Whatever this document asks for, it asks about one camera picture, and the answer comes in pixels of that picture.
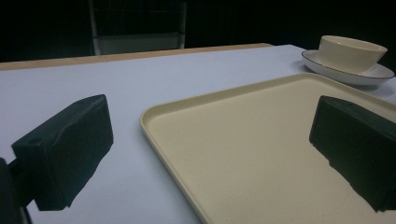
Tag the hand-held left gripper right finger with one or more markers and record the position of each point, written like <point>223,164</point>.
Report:
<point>358,146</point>

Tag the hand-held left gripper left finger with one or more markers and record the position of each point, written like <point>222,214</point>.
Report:
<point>67,149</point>

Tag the cream plastic tray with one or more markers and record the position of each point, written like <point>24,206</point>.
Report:
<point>249,149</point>

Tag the cream ceramic bowl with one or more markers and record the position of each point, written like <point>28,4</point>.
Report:
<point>350,53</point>

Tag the white plate with dark rim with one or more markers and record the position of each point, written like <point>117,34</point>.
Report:
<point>367,76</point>

